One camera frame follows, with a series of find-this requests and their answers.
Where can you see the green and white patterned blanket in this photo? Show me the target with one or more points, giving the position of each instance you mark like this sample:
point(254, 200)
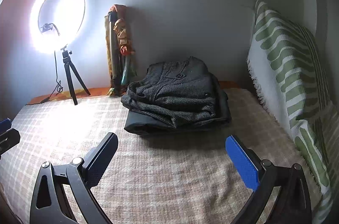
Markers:
point(286, 60)

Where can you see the folded tripod with cloth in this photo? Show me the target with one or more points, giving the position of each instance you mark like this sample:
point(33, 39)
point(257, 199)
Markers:
point(123, 30)

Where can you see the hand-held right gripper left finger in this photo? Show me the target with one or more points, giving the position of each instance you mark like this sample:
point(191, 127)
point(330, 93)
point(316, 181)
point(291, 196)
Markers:
point(102, 160)

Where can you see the small black tripod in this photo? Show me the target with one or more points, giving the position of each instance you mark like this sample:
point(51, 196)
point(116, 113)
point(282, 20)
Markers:
point(69, 73)

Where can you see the folded dark pants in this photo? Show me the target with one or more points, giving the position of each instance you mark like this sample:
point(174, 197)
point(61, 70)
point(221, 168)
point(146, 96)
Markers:
point(148, 124)

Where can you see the checkered bed blanket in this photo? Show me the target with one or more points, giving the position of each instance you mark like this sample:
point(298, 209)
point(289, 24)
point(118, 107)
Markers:
point(172, 173)

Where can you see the grey houndstooth pants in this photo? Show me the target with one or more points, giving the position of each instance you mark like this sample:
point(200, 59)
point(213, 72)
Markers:
point(172, 91)

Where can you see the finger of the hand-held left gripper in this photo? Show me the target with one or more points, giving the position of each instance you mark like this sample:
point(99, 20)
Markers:
point(9, 140)
point(4, 125)

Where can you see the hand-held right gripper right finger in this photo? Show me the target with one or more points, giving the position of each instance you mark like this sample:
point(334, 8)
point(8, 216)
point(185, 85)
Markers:
point(242, 160)

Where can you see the folded silver tripod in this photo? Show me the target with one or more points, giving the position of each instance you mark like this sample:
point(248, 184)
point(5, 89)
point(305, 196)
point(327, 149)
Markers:
point(114, 54)

